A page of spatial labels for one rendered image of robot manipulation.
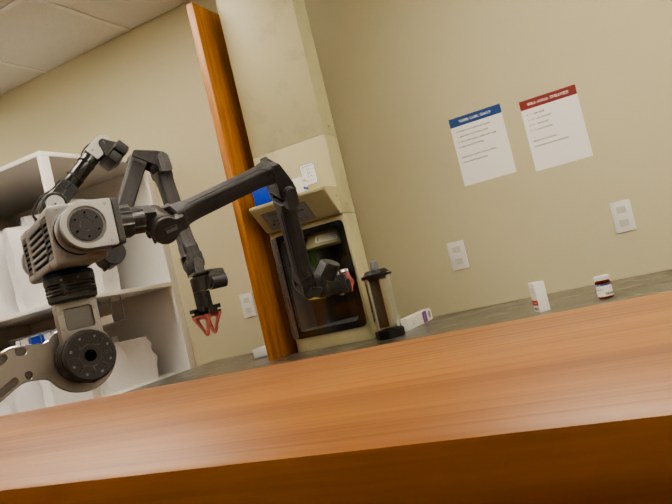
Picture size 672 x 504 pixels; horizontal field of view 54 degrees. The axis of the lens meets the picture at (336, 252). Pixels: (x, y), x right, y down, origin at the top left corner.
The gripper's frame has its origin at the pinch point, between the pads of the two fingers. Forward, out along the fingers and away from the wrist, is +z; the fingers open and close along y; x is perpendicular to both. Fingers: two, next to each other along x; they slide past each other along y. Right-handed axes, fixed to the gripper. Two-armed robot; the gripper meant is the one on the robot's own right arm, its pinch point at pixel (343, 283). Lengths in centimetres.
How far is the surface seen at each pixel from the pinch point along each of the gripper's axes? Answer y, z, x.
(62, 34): 127, 23, -148
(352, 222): -4.6, 9.8, -21.2
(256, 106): 20, 4, -74
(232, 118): 32, 4, -73
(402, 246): -8.2, 46.6, -8.9
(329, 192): -4.6, -3.8, -32.5
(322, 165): -0.9, 3.7, -44.0
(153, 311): 130, 45, -8
